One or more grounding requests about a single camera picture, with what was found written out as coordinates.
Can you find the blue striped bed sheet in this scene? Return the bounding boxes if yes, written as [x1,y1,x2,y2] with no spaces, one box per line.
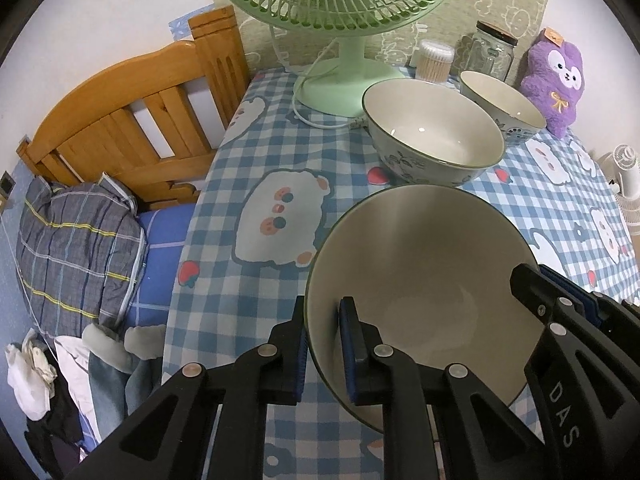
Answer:
[97,207,198,451]

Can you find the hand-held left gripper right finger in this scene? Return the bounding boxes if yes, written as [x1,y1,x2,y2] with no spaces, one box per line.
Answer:
[339,296,556,480]

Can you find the wooden bed headboard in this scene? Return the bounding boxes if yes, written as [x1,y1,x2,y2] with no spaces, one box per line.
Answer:
[16,5,251,211]

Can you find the white floor fan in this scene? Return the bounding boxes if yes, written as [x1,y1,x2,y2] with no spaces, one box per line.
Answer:
[597,143,640,238]

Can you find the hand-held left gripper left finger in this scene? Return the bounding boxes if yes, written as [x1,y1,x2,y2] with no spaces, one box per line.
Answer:
[65,295,308,480]

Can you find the white fan cable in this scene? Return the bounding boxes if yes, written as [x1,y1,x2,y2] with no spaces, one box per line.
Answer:
[270,25,368,129]

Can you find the grey plaid pillow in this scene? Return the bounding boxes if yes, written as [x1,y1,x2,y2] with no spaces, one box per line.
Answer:
[15,172,148,346]

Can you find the white garment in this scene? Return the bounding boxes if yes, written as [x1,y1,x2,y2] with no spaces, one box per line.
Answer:
[54,335,101,431]

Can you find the glass jar black lid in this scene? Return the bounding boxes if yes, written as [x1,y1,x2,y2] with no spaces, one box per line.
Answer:
[462,20,518,86]

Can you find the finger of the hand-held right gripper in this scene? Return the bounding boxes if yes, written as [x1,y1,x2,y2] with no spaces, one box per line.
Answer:
[540,265,640,348]
[510,262,587,328]

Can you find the cream bowl blue floral print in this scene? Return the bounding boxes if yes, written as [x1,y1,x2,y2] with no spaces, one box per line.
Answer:
[304,183,543,436]
[459,70,548,147]
[361,78,506,187]

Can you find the green desk fan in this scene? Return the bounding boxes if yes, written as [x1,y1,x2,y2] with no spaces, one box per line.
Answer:
[205,0,461,117]

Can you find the purple plush toy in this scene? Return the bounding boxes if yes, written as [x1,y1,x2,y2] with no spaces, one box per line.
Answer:
[519,27,586,140]

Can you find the blue checked tablecloth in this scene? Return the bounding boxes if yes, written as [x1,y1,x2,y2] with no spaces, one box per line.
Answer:
[162,67,640,480]

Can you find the white plastic bag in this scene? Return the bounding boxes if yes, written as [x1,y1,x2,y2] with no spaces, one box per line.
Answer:
[5,342,58,421]

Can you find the cotton swab container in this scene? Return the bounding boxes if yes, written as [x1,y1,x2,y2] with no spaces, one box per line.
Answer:
[415,39,456,82]

